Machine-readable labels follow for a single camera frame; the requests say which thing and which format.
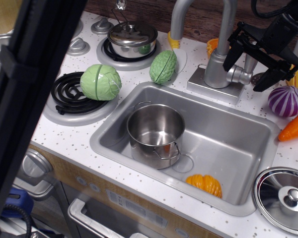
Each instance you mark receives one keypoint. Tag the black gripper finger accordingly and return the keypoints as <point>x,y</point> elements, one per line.
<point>236,50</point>
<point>271,77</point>

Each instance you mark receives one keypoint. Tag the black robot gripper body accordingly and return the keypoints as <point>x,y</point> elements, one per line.
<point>270,46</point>

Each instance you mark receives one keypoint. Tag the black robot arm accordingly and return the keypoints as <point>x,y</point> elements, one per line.
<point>291,8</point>

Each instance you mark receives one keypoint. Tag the silver faucet lever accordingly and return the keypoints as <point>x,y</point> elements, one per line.
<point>241,75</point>

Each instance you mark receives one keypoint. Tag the purple toy onion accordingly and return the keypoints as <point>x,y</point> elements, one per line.
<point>283,101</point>

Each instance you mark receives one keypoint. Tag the orange toy carrot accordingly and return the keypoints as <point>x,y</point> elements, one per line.
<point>290,132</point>

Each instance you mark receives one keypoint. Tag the green toy bitter melon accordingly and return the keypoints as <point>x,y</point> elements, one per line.
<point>163,67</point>

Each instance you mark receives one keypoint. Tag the grey toy sink basin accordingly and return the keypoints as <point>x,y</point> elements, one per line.
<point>227,144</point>

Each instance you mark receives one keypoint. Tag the steel pot with lid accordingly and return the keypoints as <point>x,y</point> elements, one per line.
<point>132,39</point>

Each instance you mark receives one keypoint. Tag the steel pot in sink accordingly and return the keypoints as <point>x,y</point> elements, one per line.
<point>155,132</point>

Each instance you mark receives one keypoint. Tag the steel pot lid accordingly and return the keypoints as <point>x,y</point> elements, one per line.
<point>275,194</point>

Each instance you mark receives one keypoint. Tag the metal utensil hook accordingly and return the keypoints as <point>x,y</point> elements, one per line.
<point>117,10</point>

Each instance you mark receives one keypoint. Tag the orange toy pumpkin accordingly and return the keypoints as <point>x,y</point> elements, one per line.
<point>206,183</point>

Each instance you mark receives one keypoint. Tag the grey rear stove knob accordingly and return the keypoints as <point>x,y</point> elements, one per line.
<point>101,27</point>

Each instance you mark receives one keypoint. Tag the grey stove knob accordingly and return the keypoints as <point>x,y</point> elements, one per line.
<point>78,47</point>
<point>101,27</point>

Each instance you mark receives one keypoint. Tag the green toy cabbage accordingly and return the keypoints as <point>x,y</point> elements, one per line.
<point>100,82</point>

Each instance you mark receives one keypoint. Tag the grey front stove knob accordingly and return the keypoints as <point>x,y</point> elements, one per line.
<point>78,47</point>

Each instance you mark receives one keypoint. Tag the black front stove burner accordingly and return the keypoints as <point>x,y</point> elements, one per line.
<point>69,98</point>

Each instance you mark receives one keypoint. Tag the silver oven knob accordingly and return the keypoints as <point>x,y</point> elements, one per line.
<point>35,165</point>

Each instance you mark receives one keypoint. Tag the blue clamp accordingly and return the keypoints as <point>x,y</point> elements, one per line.
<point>20,199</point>

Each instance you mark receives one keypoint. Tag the yellow handled toy knife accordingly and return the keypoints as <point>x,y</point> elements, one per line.
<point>180,54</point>

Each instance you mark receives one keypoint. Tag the black camera stand post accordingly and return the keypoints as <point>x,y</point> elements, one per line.
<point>29,66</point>

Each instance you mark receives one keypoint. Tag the silver oven door handle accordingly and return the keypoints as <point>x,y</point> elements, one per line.
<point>75,213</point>

